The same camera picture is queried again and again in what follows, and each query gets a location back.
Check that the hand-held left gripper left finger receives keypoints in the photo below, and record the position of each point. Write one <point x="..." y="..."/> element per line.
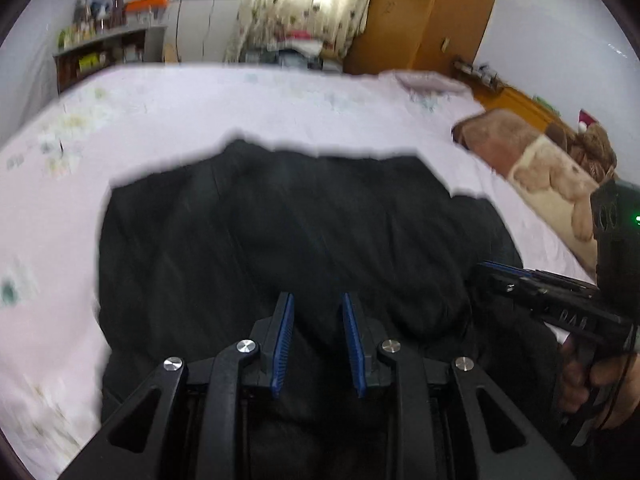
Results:
<point x="282" y="340"/>

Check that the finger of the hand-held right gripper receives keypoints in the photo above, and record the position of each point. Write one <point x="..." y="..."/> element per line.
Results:
<point x="515" y="272"/>
<point x="510" y="290"/>

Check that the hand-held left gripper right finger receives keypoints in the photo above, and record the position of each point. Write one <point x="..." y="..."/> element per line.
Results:
<point x="352" y="345"/>

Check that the black puffer jacket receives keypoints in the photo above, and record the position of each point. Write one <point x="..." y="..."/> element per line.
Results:
<point x="250" y="230"/>

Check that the pile of clothes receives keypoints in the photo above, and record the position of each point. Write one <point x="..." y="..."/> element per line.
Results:
<point x="295" y="50"/>

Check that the person's right hand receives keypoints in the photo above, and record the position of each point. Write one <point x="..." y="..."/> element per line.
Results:
<point x="607" y="377"/>

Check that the brown teddy bear plush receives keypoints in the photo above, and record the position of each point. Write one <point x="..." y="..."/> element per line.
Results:
<point x="597" y="147"/>

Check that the brown bear print pillow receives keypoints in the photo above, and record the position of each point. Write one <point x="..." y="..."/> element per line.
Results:
<point x="540" y="160"/>

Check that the wooden headboard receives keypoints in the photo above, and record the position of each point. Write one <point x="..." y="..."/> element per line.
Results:
<point x="510" y="96"/>

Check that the bed with floral sheet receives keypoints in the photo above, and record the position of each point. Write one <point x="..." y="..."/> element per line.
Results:
<point x="300" y="105"/>

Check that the wooden wardrobe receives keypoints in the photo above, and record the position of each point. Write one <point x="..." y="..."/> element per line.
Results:
<point x="425" y="20"/>

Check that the white cabinet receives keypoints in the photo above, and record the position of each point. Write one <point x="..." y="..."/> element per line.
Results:
<point x="200" y="30"/>

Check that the heart print curtain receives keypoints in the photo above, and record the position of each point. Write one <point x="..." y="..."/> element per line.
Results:
<point x="300" y="5"/>

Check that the wooden shelf unit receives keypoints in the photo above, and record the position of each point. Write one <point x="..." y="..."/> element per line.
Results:
<point x="100" y="55"/>

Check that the orange storage box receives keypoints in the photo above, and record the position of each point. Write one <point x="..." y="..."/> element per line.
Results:
<point x="145" y="7"/>

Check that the row of bottles and jars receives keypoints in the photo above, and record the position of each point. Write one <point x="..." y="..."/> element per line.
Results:
<point x="82" y="27"/>

